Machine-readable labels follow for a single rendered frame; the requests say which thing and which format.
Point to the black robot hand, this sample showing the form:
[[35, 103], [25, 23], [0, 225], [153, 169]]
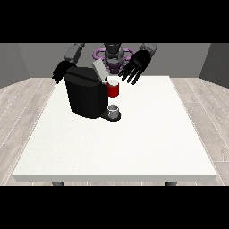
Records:
[[140, 61], [62, 70]]

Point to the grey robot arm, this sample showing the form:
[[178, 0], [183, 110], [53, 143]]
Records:
[[149, 48], [74, 53]]

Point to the black coffee machine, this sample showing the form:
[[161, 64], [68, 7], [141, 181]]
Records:
[[85, 95]]

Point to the pale grey machine lid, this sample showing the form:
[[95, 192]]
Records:
[[100, 69]]

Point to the red pod holder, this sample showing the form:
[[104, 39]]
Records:
[[113, 91]]

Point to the grey robot trunk purple rings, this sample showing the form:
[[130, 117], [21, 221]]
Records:
[[112, 53]]

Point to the small grey cup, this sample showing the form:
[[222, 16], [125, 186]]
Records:
[[113, 111]]

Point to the dark table leg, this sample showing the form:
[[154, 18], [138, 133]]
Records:
[[57, 183]]

